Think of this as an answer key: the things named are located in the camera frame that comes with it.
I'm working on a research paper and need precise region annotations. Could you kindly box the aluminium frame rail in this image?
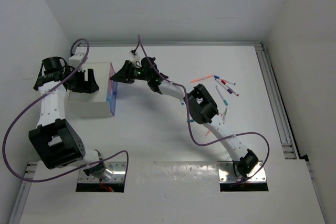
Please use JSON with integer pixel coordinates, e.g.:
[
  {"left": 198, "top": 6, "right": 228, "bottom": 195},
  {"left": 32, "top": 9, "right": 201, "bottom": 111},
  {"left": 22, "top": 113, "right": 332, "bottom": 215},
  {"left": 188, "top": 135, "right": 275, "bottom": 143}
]
[
  {"left": 8, "top": 162, "right": 38, "bottom": 224},
  {"left": 90, "top": 41, "right": 262, "bottom": 48},
  {"left": 255, "top": 43, "right": 300, "bottom": 159}
]

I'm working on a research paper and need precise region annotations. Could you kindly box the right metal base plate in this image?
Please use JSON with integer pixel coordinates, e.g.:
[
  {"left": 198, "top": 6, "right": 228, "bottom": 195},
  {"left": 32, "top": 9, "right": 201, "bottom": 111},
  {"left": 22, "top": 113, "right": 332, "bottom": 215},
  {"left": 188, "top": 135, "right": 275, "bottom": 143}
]
[{"left": 218, "top": 161, "right": 267, "bottom": 183}]

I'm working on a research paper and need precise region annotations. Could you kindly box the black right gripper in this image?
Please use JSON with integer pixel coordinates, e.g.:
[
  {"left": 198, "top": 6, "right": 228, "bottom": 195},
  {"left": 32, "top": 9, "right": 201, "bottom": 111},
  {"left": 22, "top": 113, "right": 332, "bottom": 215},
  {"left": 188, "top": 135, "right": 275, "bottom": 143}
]
[{"left": 111, "top": 60, "right": 151, "bottom": 84}]

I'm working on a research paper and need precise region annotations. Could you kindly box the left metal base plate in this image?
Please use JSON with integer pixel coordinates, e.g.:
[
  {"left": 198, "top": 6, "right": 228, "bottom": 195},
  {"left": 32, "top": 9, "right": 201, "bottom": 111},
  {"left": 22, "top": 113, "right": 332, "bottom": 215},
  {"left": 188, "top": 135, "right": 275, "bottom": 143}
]
[{"left": 78, "top": 162, "right": 127, "bottom": 184}]

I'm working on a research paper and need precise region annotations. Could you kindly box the purple capped marker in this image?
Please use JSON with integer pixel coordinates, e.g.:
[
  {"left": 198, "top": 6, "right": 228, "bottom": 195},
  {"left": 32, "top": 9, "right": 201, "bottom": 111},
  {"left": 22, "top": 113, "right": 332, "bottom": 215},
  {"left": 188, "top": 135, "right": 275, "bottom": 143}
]
[{"left": 227, "top": 88, "right": 239, "bottom": 96}]

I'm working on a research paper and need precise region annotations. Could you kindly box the aluminium frame rail right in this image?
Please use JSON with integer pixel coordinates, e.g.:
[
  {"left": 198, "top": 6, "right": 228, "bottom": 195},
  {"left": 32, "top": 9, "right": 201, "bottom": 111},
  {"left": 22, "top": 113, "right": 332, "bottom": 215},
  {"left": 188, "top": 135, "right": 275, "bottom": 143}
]
[{"left": 255, "top": 43, "right": 300, "bottom": 159}]

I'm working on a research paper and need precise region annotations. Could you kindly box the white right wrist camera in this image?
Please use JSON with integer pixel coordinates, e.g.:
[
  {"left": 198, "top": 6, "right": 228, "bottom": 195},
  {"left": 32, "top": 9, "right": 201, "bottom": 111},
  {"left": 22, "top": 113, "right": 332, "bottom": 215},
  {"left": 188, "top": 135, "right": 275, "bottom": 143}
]
[{"left": 130, "top": 50, "right": 141, "bottom": 66}]

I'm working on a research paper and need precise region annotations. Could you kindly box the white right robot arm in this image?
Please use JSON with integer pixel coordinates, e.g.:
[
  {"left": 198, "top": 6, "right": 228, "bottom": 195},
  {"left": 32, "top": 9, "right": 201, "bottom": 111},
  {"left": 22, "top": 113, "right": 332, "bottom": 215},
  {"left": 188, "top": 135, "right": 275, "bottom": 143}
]
[{"left": 110, "top": 57, "right": 258, "bottom": 179}]

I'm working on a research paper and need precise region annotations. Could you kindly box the metal base plate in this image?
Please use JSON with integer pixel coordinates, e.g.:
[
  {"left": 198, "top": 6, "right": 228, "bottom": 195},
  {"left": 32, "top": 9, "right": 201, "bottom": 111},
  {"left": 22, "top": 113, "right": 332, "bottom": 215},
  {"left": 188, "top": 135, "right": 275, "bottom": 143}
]
[
  {"left": 78, "top": 162, "right": 127, "bottom": 184},
  {"left": 218, "top": 161, "right": 267, "bottom": 183}
]

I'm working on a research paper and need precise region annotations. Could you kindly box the white drawer cabinet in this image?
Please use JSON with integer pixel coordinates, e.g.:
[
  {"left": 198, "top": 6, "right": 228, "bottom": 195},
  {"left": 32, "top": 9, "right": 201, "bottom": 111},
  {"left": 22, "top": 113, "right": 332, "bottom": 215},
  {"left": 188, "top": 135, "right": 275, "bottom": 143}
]
[{"left": 67, "top": 62, "right": 116, "bottom": 118}]

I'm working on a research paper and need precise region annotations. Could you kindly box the blue transparent drawer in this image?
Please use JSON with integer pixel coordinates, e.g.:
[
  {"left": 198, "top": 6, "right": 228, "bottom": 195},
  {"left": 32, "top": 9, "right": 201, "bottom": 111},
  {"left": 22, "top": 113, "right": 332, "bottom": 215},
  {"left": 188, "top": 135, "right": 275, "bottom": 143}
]
[{"left": 106, "top": 63, "right": 118, "bottom": 116}]

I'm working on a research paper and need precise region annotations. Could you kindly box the red capped marker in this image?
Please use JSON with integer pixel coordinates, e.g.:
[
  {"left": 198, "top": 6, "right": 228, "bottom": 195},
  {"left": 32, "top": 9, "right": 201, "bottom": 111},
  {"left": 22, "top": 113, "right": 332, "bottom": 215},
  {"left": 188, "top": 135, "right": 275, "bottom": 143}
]
[{"left": 220, "top": 79, "right": 236, "bottom": 86}]

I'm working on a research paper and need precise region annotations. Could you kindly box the orange gel pen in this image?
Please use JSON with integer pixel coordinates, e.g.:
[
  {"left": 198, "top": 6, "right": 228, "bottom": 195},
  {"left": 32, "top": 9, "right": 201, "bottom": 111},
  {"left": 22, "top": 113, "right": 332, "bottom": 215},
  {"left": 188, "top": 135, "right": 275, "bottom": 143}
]
[{"left": 190, "top": 74, "right": 214, "bottom": 83}]

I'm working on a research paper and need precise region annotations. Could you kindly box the aluminium frame rail left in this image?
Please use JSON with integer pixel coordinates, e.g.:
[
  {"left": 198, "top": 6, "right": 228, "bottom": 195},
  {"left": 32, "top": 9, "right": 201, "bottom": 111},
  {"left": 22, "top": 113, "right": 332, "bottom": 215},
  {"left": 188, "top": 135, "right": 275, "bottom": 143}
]
[{"left": 8, "top": 162, "right": 38, "bottom": 224}]

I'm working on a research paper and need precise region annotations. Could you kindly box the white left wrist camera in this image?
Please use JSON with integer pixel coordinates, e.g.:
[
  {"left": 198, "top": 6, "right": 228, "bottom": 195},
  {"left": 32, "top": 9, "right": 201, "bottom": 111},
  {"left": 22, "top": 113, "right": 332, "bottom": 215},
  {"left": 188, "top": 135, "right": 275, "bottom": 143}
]
[{"left": 69, "top": 53, "right": 87, "bottom": 72}]

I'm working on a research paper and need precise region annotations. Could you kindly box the aluminium frame rail back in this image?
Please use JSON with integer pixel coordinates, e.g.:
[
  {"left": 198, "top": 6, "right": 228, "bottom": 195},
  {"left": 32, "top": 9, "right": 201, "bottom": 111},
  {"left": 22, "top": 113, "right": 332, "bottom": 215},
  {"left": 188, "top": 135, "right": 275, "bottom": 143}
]
[{"left": 90, "top": 41, "right": 262, "bottom": 48}]

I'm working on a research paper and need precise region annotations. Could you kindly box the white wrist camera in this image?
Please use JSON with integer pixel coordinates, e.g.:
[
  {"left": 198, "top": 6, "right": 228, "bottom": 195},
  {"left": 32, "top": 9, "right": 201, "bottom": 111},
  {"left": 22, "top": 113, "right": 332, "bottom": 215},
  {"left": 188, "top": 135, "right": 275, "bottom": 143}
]
[
  {"left": 69, "top": 53, "right": 87, "bottom": 72},
  {"left": 130, "top": 50, "right": 141, "bottom": 66}
]

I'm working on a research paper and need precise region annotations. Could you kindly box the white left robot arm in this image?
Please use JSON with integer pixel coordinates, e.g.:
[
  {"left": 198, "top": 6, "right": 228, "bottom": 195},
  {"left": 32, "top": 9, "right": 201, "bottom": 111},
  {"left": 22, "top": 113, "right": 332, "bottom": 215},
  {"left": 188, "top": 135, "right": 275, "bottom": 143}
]
[{"left": 28, "top": 56, "right": 117, "bottom": 181}]

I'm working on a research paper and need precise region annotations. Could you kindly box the green gel pen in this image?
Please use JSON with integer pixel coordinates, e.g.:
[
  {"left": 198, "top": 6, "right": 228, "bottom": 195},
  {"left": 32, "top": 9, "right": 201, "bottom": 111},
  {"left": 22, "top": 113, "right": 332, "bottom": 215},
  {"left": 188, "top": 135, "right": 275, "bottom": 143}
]
[{"left": 221, "top": 106, "right": 228, "bottom": 120}]

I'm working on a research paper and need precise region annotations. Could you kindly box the teal capped marker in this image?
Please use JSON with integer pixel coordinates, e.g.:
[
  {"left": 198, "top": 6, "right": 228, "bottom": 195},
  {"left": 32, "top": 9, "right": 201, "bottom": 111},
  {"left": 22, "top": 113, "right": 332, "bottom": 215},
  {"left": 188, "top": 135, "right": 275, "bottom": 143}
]
[{"left": 215, "top": 86, "right": 228, "bottom": 106}]

